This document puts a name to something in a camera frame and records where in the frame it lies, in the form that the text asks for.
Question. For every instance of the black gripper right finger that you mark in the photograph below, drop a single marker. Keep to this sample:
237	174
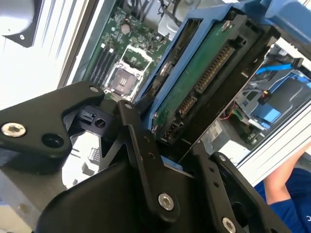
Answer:
211	174

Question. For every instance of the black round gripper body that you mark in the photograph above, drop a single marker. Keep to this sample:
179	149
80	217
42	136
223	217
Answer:
97	201

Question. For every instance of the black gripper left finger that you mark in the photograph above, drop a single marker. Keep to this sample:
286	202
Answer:
36	121

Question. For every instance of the hard disk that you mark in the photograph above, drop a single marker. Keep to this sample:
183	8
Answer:
194	72

